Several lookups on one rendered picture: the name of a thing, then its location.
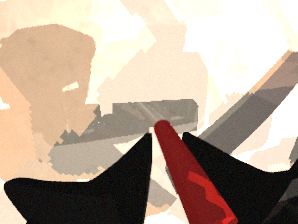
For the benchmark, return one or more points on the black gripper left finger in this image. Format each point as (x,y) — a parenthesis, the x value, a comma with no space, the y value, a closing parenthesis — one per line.
(118,196)

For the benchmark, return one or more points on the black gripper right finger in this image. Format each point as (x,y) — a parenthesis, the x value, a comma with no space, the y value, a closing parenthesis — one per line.
(254,196)

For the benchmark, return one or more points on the red peg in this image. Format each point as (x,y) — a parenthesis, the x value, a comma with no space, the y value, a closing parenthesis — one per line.
(202,202)

